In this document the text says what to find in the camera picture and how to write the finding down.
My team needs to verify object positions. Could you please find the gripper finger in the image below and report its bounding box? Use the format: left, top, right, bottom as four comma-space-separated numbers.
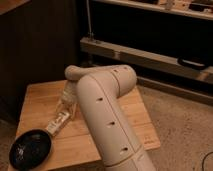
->
69, 104, 77, 120
55, 102, 66, 115

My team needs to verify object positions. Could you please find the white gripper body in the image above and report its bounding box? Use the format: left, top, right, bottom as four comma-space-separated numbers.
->
61, 81, 77, 106

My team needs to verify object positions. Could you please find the small labelled bottle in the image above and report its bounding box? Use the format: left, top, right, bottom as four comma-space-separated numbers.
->
45, 111, 71, 136

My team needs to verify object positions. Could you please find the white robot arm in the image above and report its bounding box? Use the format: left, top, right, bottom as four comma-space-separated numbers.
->
61, 65, 156, 171

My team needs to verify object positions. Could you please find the wooden table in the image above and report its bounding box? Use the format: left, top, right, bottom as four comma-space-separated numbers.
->
16, 81, 160, 171

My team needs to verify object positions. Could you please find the metal stand pole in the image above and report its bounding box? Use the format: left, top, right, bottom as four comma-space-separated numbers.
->
86, 0, 94, 41

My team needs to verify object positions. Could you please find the wooden shelf beam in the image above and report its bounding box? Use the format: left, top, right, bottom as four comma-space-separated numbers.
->
80, 37, 213, 84

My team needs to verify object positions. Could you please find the upper wooden shelf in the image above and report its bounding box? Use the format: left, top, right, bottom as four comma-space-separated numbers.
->
94, 0, 213, 21

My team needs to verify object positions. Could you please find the black handle object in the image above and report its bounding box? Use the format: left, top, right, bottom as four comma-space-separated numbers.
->
177, 58, 209, 70

